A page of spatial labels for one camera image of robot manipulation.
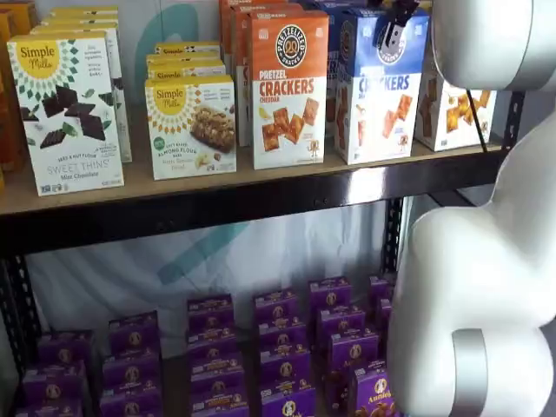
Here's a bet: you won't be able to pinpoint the Simple Mills almond bars box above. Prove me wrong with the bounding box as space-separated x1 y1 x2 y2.
146 58 228 82
144 74 238 182
146 50 223 64
155 41 222 56

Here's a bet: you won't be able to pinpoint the orange pretzel crackers box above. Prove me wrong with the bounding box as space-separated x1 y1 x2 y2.
230 3 305 147
219 0 279 63
247 9 329 171

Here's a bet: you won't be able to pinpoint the blue white pretzel crackers box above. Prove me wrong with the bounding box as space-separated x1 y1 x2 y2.
333 6 434 165
303 0 361 140

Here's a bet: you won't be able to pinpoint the yellow pretzel crackers box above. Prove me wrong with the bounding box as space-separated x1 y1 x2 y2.
414 56 499 152

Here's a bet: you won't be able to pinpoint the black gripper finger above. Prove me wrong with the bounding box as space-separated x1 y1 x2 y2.
373 0 420 49

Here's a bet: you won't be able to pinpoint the plain orange box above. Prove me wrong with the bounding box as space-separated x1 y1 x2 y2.
0 0 38 36
0 8 26 175

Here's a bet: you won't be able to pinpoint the white backdrop with teal logo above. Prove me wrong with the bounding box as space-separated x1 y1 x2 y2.
25 0 418 340

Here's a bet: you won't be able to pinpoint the black metal shelving frame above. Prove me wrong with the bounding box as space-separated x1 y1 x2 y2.
0 86 527 417

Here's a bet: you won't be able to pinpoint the wooden shelf board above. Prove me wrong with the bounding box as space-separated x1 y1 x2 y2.
0 132 510 216

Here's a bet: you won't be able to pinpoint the purple Annie's snack boxes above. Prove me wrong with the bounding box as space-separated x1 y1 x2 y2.
8 321 392 417

